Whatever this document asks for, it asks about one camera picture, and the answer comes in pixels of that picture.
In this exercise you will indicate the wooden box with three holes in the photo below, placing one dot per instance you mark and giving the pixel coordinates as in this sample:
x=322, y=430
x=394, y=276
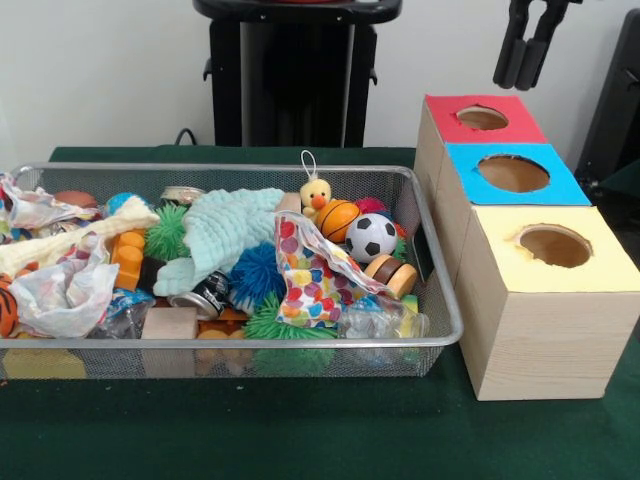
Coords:
x=540, y=340

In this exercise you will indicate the small soccer ball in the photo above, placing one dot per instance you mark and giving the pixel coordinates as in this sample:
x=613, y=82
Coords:
x=371, y=237

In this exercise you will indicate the black floor stand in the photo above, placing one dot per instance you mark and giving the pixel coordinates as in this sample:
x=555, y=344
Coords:
x=615, y=110

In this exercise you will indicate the black drink can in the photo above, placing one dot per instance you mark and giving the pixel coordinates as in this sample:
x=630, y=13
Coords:
x=200, y=298

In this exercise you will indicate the dark green side table cloth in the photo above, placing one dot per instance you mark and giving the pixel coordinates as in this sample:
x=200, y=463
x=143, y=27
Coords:
x=622, y=180

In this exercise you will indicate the colourful polka-dot cloth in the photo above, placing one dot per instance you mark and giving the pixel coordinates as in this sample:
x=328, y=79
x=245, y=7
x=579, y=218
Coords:
x=315, y=280

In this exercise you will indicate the dark green tablecloth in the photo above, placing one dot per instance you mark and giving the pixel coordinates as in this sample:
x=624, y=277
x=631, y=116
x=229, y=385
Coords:
x=300, y=430

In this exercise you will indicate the white plastic bag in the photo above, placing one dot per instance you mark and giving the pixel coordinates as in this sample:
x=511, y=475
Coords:
x=65, y=295

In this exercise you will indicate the wooden burger toy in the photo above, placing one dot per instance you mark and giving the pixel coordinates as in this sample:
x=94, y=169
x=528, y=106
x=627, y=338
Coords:
x=395, y=274

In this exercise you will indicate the clear plastic bottle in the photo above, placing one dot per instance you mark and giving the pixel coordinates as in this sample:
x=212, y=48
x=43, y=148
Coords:
x=375, y=320

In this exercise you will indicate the yellow duck toy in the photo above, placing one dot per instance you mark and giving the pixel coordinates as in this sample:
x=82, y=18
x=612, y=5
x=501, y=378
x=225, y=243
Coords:
x=315, y=192

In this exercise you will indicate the cream cloth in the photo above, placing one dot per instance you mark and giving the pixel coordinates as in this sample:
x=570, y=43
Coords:
x=70, y=242

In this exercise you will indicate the green spiky ball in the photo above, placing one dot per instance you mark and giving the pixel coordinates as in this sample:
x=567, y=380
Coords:
x=165, y=232

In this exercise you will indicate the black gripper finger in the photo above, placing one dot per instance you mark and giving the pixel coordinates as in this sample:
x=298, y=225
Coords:
x=545, y=45
x=515, y=45

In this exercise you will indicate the small orange basketball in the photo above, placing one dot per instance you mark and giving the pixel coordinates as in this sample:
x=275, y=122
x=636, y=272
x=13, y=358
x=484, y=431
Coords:
x=338, y=220

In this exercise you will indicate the mint green knit cloth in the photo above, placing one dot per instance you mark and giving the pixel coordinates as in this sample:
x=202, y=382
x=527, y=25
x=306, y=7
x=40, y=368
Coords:
x=230, y=230

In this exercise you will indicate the shallow clear mesh bin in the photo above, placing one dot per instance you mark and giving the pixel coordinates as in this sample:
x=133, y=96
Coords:
x=330, y=360

